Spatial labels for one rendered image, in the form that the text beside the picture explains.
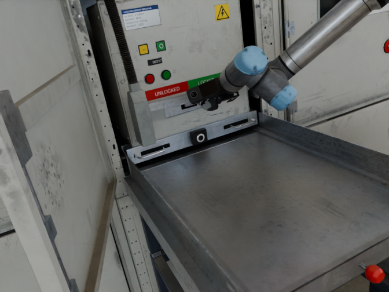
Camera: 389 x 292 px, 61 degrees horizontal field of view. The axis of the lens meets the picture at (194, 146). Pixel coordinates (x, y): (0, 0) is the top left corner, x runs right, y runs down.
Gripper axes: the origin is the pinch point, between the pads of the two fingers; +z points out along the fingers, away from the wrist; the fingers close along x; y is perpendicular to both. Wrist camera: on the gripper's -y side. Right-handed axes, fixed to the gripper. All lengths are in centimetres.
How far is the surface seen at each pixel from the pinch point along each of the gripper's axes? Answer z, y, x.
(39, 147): -41, -52, -9
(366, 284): 33, 64, -98
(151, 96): 2.1, -15.3, 8.0
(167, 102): -0.1, -11.6, 3.8
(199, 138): 7.8, -1.9, -10.0
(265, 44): -7.2, 29.7, 13.9
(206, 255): -42, -30, -38
